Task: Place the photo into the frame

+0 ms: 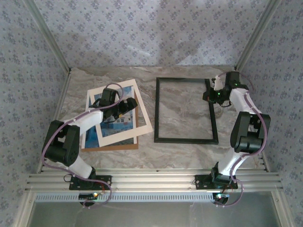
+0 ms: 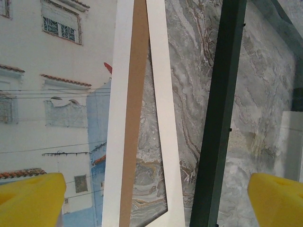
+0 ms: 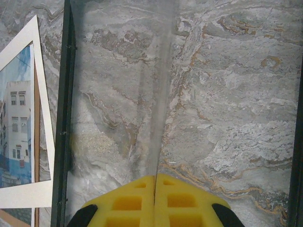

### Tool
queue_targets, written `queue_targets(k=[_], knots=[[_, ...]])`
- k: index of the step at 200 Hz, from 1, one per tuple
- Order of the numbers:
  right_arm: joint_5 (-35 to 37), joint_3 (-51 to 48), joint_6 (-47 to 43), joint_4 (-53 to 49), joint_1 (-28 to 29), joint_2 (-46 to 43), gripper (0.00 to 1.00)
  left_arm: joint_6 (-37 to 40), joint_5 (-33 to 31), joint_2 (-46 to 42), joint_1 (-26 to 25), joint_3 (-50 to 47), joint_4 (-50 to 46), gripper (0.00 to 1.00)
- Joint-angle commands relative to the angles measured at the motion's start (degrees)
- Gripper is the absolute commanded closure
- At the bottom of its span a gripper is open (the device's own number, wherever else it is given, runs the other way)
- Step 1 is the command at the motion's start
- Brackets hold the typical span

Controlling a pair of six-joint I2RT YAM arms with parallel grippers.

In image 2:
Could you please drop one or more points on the brown backing board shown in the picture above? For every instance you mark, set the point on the brown backing board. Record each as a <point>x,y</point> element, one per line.
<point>135,94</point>

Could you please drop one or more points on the black picture frame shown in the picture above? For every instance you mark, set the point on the black picture frame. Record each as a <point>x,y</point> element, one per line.
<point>220,118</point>

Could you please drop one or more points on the photo print of white buildings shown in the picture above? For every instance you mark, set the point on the photo print of white buildings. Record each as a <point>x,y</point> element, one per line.
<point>47,130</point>

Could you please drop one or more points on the white mat board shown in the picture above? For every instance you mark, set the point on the white mat board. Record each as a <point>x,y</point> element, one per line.
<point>118,118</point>

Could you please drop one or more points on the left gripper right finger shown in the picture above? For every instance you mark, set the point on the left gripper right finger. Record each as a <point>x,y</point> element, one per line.
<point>277,203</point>

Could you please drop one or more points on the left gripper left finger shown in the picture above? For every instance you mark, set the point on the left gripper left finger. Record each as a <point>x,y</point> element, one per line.
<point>28,203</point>

